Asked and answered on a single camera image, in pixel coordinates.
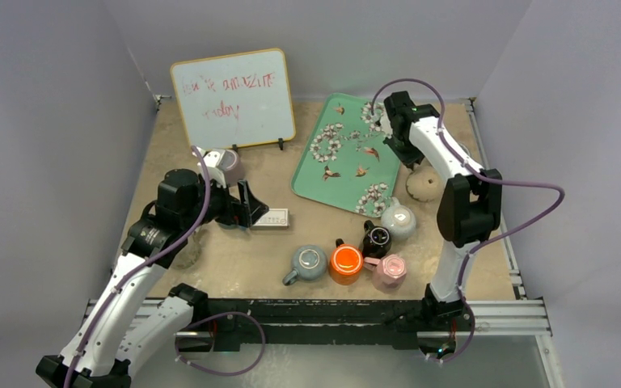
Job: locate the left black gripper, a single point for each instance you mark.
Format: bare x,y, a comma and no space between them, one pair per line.
249,208

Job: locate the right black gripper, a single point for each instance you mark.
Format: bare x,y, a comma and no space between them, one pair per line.
406,155

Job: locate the beige brown mug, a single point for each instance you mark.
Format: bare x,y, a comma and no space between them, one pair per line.
424,184

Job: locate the mauve purple mug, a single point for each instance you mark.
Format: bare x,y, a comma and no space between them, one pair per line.
232,167

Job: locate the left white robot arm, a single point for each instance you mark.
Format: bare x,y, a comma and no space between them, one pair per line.
105,351

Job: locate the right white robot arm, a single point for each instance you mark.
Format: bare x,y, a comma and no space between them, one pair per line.
470,207

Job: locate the blue teal mug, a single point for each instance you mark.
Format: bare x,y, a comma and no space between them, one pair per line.
231,226

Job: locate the white speckled mug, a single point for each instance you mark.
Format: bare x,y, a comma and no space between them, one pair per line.
399,220

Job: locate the cream white mug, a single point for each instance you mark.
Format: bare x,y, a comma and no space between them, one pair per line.
189,255

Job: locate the grey-blue upside-down mug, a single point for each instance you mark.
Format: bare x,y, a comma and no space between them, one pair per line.
309,263

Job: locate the black mug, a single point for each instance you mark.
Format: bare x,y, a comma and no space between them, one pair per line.
376,242

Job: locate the orange mug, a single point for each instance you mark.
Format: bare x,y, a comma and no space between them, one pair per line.
345,263

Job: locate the pink faceted mug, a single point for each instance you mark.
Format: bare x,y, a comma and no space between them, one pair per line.
388,273

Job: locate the small white card box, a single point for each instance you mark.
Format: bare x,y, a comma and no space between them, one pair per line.
273,219

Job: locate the green floral tray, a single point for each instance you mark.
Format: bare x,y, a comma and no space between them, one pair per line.
345,163

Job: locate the white whiteboard yellow frame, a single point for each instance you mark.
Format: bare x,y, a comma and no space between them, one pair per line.
236,100

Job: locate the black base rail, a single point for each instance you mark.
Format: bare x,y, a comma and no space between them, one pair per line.
228,323

